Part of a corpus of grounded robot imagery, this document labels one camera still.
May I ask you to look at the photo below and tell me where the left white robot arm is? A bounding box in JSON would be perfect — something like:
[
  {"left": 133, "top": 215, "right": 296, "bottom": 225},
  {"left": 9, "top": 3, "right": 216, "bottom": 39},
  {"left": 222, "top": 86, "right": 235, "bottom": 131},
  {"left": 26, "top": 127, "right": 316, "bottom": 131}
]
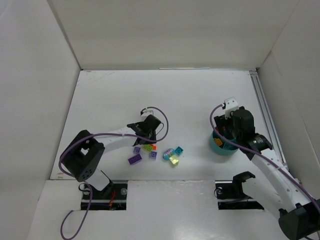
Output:
[{"left": 58, "top": 114, "right": 161, "bottom": 198}]

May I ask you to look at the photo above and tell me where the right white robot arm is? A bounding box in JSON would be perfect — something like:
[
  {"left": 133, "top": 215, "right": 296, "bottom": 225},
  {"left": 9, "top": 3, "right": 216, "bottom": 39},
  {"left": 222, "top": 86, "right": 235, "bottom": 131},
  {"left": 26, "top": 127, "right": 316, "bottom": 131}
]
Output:
[{"left": 209, "top": 101, "right": 320, "bottom": 240}]

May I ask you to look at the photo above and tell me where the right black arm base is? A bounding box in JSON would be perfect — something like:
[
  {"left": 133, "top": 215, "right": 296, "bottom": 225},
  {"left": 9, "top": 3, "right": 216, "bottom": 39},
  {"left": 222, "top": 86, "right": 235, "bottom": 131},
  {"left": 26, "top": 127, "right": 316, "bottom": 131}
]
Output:
[{"left": 213, "top": 180, "right": 264, "bottom": 210}]

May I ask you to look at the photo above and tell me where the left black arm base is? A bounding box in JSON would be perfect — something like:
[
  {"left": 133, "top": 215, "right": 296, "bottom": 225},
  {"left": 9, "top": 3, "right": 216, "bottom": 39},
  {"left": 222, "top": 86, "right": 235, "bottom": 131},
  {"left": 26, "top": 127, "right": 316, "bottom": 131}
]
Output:
[{"left": 78, "top": 181, "right": 128, "bottom": 211}]

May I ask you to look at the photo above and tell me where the lime green lego brick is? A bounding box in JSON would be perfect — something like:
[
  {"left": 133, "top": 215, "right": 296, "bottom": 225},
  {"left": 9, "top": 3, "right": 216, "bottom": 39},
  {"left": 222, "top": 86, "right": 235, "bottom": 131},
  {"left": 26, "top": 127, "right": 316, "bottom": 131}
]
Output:
[{"left": 142, "top": 144, "right": 154, "bottom": 153}]

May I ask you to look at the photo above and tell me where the small purple lego brick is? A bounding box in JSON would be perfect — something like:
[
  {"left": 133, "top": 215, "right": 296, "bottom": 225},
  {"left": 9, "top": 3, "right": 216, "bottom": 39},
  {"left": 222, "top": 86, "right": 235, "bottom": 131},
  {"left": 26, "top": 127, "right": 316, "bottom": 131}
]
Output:
[{"left": 133, "top": 147, "right": 141, "bottom": 154}]

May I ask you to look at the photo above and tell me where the lavender square lego brick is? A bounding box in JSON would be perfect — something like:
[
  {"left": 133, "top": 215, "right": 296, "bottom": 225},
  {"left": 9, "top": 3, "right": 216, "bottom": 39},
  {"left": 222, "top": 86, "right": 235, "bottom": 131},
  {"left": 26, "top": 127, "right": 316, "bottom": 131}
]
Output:
[{"left": 149, "top": 151, "right": 157, "bottom": 160}]

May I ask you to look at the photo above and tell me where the yellow orange lego brick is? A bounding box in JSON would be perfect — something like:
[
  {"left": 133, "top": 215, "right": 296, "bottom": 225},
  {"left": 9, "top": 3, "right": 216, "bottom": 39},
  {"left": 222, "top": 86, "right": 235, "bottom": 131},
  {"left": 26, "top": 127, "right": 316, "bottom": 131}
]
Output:
[{"left": 213, "top": 138, "right": 223, "bottom": 147}]

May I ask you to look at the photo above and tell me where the teal divided round container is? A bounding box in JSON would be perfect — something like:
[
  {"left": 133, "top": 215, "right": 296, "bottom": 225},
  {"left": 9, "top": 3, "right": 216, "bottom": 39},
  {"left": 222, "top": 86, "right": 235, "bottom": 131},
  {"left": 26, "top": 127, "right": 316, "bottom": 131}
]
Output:
[{"left": 209, "top": 127, "right": 239, "bottom": 156}]

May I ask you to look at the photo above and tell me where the long purple lego brick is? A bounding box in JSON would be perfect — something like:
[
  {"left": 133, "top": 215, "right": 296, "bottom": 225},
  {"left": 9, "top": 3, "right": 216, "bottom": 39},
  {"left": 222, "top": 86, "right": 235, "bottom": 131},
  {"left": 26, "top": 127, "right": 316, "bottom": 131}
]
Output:
[{"left": 128, "top": 154, "right": 142, "bottom": 165}]

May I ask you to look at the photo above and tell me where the teal flower face lego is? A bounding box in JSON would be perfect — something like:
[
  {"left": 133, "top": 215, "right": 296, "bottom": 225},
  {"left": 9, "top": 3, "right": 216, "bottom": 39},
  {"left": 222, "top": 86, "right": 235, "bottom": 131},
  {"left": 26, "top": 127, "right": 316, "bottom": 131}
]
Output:
[{"left": 163, "top": 148, "right": 176, "bottom": 161}]

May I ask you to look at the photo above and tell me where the teal square lego brick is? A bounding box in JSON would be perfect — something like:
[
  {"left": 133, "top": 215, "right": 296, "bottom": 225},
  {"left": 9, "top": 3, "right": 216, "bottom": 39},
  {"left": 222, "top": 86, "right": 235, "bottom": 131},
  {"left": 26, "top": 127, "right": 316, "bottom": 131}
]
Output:
[{"left": 174, "top": 146, "right": 184, "bottom": 156}]

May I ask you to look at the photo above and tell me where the pale yellow lego brick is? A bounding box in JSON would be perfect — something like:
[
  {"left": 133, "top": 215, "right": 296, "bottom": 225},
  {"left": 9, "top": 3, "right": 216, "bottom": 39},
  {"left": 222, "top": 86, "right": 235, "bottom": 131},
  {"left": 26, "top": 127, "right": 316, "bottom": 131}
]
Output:
[{"left": 169, "top": 155, "right": 179, "bottom": 166}]

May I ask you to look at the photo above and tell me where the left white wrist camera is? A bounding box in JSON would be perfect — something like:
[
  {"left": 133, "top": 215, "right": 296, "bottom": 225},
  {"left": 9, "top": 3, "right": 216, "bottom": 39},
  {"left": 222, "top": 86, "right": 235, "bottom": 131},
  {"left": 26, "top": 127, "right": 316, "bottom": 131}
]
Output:
[{"left": 140, "top": 108, "right": 154, "bottom": 120}]

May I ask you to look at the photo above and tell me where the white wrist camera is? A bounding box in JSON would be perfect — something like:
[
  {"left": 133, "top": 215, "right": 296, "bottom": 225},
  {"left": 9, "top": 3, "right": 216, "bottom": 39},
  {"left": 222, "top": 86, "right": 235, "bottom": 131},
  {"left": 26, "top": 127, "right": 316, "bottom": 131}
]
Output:
[
  {"left": 224, "top": 97, "right": 239, "bottom": 119},
  {"left": 140, "top": 108, "right": 154, "bottom": 120}
]

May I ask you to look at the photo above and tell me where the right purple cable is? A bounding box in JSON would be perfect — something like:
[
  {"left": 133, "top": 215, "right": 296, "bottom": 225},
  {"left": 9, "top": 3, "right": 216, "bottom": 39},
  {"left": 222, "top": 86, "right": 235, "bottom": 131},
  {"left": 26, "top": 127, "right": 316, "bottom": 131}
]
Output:
[{"left": 209, "top": 103, "right": 320, "bottom": 226}]

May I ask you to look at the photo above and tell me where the purple cable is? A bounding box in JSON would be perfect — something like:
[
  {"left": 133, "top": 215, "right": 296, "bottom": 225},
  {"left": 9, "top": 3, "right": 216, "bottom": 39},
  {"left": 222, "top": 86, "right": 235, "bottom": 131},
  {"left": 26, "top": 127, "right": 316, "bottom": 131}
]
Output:
[
  {"left": 209, "top": 103, "right": 320, "bottom": 226},
  {"left": 58, "top": 106, "right": 169, "bottom": 240}
]

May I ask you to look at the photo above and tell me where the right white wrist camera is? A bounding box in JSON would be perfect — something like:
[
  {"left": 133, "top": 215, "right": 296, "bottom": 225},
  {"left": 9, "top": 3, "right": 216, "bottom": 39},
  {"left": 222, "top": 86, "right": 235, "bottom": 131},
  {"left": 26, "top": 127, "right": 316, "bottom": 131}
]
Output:
[{"left": 224, "top": 97, "right": 239, "bottom": 119}]

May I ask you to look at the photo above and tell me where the aluminium rail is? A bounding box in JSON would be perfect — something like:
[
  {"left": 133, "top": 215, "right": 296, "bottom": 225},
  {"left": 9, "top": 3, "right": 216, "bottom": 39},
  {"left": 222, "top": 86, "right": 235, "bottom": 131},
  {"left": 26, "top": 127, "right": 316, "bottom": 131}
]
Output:
[{"left": 248, "top": 67, "right": 311, "bottom": 201}]

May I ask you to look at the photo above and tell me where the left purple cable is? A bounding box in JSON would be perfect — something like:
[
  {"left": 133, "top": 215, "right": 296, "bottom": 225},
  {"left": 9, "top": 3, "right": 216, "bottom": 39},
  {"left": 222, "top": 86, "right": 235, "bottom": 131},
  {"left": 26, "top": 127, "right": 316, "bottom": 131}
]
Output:
[{"left": 58, "top": 106, "right": 169, "bottom": 240}]

